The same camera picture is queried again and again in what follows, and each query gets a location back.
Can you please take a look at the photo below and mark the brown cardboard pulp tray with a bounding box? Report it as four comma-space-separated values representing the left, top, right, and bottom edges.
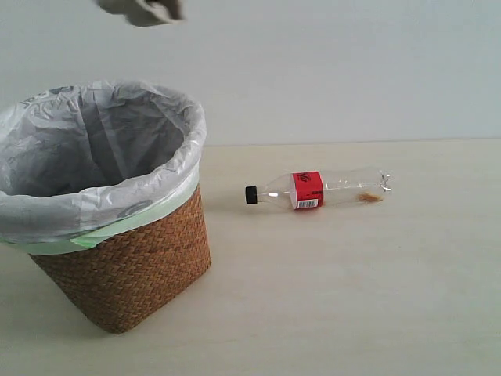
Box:
95, 0, 183, 27

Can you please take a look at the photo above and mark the brown woven wicker trash basket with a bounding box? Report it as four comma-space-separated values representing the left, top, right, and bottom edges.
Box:
31, 190, 211, 334

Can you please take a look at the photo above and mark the white plastic trash bag liner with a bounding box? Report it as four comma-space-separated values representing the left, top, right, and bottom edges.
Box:
1, 81, 207, 255

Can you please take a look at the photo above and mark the clear bottle red label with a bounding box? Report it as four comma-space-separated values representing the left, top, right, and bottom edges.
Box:
245, 168, 391, 210

